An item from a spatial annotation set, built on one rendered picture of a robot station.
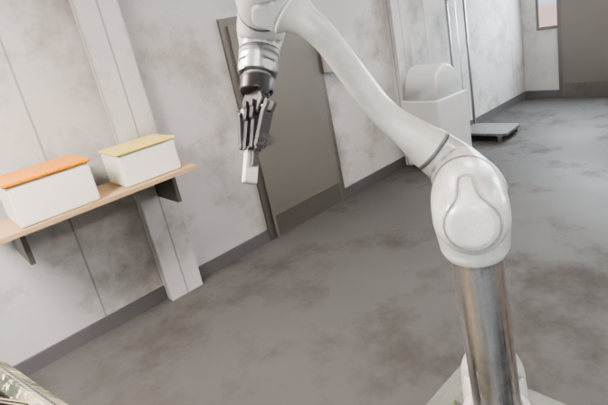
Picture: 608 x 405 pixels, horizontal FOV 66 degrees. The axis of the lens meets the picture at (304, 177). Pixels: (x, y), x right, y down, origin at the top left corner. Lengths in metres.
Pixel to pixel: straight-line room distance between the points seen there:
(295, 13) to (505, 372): 0.83
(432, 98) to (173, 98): 2.98
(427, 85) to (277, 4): 4.86
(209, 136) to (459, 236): 3.58
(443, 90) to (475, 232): 4.93
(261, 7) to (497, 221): 0.56
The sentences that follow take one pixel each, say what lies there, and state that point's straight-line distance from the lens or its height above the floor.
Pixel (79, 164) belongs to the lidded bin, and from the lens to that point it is 3.28.
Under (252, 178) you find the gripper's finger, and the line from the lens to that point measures 0.99.
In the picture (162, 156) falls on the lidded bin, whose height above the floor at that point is 1.29.
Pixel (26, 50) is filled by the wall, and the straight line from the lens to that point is 3.79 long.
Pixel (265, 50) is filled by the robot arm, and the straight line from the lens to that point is 1.03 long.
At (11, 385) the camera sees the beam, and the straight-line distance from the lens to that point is 2.25.
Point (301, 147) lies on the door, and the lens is 4.86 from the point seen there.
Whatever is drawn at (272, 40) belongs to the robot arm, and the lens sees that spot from 1.04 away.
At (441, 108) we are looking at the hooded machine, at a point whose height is 0.78.
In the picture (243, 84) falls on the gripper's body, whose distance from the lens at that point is 1.02.
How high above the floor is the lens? 1.96
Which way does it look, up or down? 18 degrees down
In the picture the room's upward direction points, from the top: 12 degrees counter-clockwise
